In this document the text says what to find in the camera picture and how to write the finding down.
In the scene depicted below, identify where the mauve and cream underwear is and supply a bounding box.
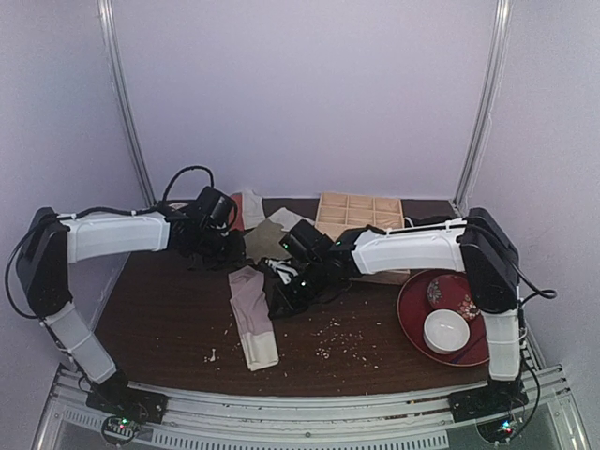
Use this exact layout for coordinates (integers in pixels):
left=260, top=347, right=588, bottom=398
left=228, top=266, right=279, bottom=371

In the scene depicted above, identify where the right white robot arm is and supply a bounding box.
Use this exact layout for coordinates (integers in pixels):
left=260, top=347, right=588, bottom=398
left=268, top=208, right=528, bottom=421

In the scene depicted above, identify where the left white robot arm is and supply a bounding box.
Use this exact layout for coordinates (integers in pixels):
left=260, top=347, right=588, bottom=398
left=10, top=186, right=241, bottom=412

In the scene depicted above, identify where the orange underwear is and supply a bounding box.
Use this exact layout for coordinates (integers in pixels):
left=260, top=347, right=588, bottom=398
left=232, top=189, right=265, bottom=231

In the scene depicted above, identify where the olive green underwear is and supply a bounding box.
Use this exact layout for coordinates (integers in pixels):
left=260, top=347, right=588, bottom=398
left=244, top=207, right=314, bottom=264

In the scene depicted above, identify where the wooden compartment tray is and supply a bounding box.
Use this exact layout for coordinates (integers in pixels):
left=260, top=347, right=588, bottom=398
left=314, top=190, right=413, bottom=286

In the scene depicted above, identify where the black and white garment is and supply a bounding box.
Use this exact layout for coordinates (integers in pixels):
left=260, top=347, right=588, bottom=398
left=404, top=215, right=454, bottom=228

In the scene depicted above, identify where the round red tray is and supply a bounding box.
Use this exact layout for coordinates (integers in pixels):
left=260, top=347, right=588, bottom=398
left=397, top=269, right=489, bottom=367

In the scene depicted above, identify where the red floral dish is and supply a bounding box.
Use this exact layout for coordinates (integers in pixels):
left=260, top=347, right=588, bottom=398
left=426, top=274, right=480, bottom=322

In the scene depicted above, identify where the white bowl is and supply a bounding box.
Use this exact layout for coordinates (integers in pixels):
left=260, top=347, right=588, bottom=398
left=423, top=309, right=471, bottom=354

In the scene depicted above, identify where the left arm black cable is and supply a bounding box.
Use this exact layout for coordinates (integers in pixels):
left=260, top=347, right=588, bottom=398
left=4, top=164, right=217, bottom=320

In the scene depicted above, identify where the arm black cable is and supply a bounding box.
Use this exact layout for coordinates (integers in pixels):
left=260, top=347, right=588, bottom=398
left=510, top=262, right=559, bottom=404
left=4, top=164, right=217, bottom=320

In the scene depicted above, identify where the right aluminium frame post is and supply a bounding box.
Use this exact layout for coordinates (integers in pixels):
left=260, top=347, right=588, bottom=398
left=452, top=0, right=513, bottom=215

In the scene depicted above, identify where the aluminium frame post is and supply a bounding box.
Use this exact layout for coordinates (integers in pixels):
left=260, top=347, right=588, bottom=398
left=97, top=0, right=156, bottom=205
left=452, top=0, right=513, bottom=215

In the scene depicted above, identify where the front aluminium rail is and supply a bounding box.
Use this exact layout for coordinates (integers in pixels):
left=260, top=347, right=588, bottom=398
left=51, top=365, right=571, bottom=450

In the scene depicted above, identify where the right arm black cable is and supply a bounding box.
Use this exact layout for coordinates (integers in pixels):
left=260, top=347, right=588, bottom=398
left=510, top=262, right=559, bottom=404

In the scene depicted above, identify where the left aluminium frame post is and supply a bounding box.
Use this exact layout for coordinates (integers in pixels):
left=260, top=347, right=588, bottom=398
left=97, top=0, right=156, bottom=205

